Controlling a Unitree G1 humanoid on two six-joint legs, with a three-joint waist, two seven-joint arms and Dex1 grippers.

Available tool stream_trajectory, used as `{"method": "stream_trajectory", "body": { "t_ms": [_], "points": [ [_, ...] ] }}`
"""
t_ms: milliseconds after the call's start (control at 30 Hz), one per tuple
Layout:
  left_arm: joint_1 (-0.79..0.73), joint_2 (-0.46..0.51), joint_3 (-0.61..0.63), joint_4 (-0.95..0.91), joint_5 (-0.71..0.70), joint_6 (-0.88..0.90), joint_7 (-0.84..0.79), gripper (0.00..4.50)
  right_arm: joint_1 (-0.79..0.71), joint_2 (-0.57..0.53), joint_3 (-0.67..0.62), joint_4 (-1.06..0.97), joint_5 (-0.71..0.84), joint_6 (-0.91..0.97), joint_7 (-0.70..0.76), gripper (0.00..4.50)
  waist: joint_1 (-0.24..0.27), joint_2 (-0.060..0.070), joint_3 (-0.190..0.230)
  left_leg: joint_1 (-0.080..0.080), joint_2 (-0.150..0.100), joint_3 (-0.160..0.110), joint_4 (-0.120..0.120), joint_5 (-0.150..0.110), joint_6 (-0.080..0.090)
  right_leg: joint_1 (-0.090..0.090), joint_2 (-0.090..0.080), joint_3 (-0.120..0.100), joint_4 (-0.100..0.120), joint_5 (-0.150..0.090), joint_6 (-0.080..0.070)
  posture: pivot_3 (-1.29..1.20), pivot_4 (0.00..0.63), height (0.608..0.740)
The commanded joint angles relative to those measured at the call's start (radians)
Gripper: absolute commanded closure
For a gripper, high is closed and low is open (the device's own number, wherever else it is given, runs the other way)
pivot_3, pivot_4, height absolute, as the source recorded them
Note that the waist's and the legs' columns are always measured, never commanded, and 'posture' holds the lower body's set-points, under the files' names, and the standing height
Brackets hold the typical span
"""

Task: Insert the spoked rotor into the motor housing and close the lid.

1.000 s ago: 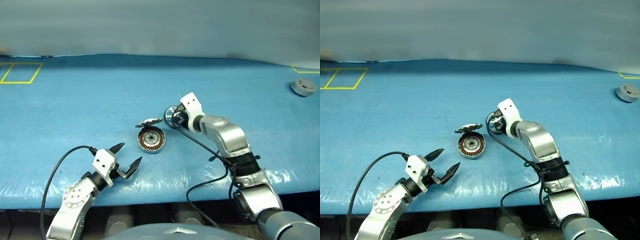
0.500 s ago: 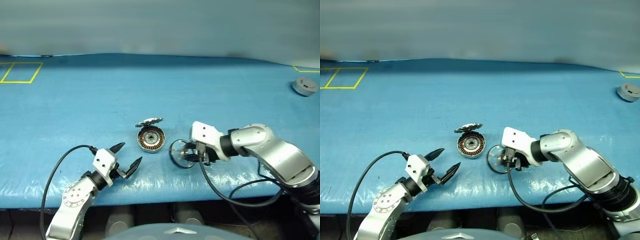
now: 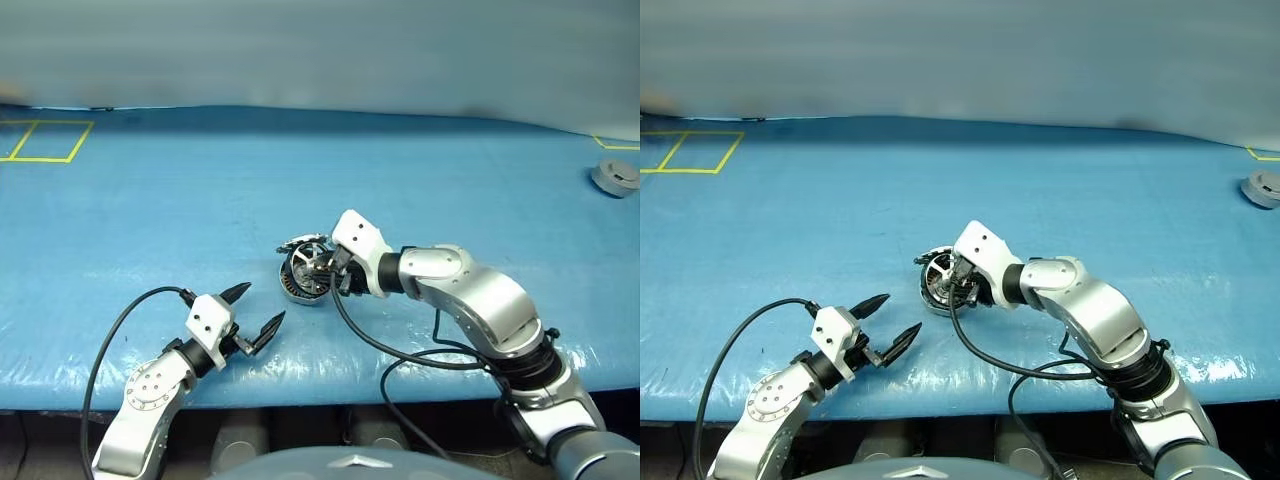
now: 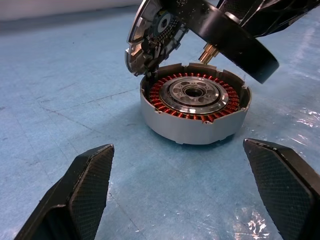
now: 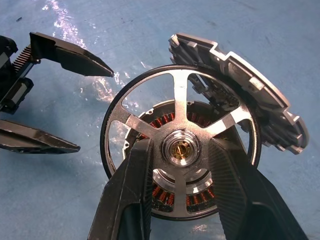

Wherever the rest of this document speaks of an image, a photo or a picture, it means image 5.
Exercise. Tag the silver motor stator housing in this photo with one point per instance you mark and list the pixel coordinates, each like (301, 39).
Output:
(195, 200)

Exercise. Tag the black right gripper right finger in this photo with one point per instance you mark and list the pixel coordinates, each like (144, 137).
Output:
(240, 195)

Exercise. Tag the black disc with brass shaft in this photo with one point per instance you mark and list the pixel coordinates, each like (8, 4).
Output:
(181, 100)

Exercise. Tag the grey metal cover plate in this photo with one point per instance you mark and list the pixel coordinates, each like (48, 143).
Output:
(250, 75)

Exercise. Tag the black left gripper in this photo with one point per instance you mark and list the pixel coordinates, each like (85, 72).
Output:
(10, 75)

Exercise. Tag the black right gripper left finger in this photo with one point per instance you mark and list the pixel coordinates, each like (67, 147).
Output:
(125, 195)

